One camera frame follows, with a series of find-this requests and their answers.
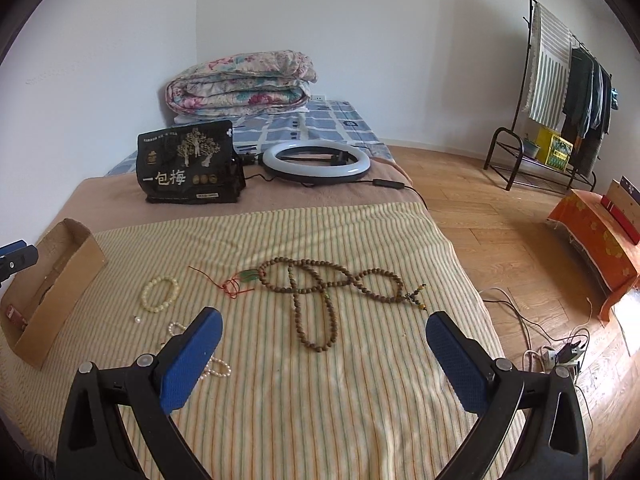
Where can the folded floral quilt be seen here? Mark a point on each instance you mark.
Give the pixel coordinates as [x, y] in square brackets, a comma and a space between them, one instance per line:
[240, 85]

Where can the white pearl strand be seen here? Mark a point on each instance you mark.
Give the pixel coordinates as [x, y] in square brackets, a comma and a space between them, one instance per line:
[220, 372]

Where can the folded white sheet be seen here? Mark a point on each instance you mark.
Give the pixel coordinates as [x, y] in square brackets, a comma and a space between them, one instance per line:
[200, 119]

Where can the blue-grey hanging garment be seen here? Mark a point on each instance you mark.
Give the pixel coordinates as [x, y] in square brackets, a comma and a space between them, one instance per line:
[600, 95]

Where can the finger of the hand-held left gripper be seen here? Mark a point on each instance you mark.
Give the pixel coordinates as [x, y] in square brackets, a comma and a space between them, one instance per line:
[17, 260]

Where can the slim red box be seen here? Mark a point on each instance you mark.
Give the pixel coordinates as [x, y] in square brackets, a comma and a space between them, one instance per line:
[620, 217]

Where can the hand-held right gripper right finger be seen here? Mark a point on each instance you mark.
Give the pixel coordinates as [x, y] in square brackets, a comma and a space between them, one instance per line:
[457, 360]

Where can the tan cardboard box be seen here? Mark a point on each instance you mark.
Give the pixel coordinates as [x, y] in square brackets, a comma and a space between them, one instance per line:
[622, 200]

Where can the black metal clothes rack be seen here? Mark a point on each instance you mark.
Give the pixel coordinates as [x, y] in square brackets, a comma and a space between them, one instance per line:
[502, 132]

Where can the yellow striped blanket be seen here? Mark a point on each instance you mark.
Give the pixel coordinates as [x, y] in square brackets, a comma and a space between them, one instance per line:
[350, 385]

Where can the yellow printed box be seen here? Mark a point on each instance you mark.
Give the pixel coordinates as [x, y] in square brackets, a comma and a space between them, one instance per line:
[555, 147]

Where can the small plant pot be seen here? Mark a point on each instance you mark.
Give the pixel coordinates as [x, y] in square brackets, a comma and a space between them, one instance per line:
[531, 149]

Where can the dark green hanging garment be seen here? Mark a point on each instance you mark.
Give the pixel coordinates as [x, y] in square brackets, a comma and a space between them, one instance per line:
[580, 90]

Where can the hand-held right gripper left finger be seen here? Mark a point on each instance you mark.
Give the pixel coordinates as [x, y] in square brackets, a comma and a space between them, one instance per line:
[192, 355]

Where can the brown blanket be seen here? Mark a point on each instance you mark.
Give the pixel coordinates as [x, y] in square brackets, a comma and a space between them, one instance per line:
[300, 197]

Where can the black snack bag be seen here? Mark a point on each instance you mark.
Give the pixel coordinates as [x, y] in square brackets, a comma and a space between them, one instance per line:
[185, 175]

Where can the white power strip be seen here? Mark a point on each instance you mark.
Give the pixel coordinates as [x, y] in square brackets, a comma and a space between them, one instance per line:
[550, 360]

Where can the black charger plug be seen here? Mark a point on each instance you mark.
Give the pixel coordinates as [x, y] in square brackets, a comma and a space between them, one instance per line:
[569, 352]

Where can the green striped hanging towel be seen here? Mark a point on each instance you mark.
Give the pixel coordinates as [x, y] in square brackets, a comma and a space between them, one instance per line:
[550, 75]

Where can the blue checked bed sheet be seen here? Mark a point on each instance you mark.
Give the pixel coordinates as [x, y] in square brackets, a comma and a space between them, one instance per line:
[310, 125]

